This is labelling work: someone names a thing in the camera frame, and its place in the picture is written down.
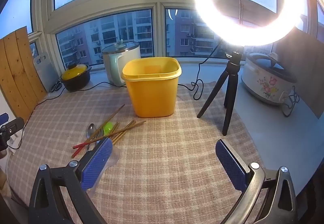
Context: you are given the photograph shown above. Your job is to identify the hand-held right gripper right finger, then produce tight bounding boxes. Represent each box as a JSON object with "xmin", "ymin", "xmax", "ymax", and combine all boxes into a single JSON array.
[{"xmin": 215, "ymin": 139, "xmax": 298, "ymax": 224}]

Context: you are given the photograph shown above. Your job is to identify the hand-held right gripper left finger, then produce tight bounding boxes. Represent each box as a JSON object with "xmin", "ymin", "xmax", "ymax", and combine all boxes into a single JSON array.
[{"xmin": 28, "ymin": 137, "xmax": 113, "ymax": 224}]

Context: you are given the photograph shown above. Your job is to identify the red-tipped wooden chopstick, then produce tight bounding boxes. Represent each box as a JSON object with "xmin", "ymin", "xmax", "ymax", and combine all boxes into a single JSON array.
[
  {"xmin": 73, "ymin": 104, "xmax": 125, "ymax": 149},
  {"xmin": 71, "ymin": 123, "xmax": 119, "ymax": 158}
]

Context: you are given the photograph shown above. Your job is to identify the metal fork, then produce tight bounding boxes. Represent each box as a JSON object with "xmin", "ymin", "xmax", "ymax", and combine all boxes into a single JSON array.
[{"xmin": 95, "ymin": 128, "xmax": 105, "ymax": 146}]

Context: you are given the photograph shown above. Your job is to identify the metal spoon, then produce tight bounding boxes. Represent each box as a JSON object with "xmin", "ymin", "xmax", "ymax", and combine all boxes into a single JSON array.
[{"xmin": 86, "ymin": 123, "xmax": 97, "ymax": 151}]

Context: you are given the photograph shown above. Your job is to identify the green plastic spoon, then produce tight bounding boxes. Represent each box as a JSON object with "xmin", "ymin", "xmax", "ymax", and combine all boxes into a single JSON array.
[{"xmin": 102, "ymin": 122, "xmax": 114, "ymax": 137}]

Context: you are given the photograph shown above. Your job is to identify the yellow plastic bin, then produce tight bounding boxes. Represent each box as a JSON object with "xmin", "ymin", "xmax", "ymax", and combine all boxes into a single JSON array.
[{"xmin": 122, "ymin": 57, "xmax": 182, "ymax": 118}]

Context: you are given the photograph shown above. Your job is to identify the white power strip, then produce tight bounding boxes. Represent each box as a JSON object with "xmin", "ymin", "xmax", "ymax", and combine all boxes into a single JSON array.
[{"xmin": 7, "ymin": 133, "xmax": 23, "ymax": 149}]

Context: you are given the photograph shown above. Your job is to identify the wooden board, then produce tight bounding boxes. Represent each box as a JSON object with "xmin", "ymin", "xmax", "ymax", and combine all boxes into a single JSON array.
[{"xmin": 0, "ymin": 26, "xmax": 47, "ymax": 123}]

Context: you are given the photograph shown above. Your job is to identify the scissors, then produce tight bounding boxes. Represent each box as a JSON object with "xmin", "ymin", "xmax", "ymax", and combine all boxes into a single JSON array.
[{"xmin": 49, "ymin": 80, "xmax": 63, "ymax": 93}]

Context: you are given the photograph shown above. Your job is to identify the grey cutting board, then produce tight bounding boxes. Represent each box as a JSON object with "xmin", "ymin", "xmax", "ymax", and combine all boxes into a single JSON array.
[{"xmin": 33, "ymin": 52, "xmax": 55, "ymax": 93}]

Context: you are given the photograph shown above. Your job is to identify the plaid tablecloth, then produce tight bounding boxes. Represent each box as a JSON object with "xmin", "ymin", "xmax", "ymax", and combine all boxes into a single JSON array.
[{"xmin": 6, "ymin": 82, "xmax": 269, "ymax": 224}]

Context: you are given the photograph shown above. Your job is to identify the black casserole yellow lid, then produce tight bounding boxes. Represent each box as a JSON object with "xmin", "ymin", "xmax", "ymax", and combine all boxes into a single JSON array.
[{"xmin": 60, "ymin": 63, "xmax": 92, "ymax": 92}]

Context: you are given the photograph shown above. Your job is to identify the floral slow cooker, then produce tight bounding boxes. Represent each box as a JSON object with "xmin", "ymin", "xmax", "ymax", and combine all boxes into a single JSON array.
[{"xmin": 241, "ymin": 52, "xmax": 298, "ymax": 106}]

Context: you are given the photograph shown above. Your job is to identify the white electric pot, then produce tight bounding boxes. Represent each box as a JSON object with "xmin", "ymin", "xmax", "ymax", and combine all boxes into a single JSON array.
[{"xmin": 102, "ymin": 40, "xmax": 141, "ymax": 86}]

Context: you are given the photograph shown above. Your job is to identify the thin black cable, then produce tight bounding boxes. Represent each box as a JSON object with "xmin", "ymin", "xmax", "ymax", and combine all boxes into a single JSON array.
[{"xmin": 7, "ymin": 89, "xmax": 65, "ymax": 150}]

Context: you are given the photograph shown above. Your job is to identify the electric pot cable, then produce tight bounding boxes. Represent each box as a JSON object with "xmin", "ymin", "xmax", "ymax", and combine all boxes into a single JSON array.
[{"xmin": 81, "ymin": 81, "xmax": 127, "ymax": 91}]

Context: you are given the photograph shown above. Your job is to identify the slow cooker cable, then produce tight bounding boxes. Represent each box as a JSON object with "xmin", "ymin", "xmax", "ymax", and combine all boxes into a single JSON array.
[{"xmin": 280, "ymin": 87, "xmax": 301, "ymax": 117}]

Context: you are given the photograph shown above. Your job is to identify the white window frame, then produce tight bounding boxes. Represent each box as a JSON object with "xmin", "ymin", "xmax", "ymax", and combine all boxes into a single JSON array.
[{"xmin": 30, "ymin": 0, "xmax": 324, "ymax": 73}]

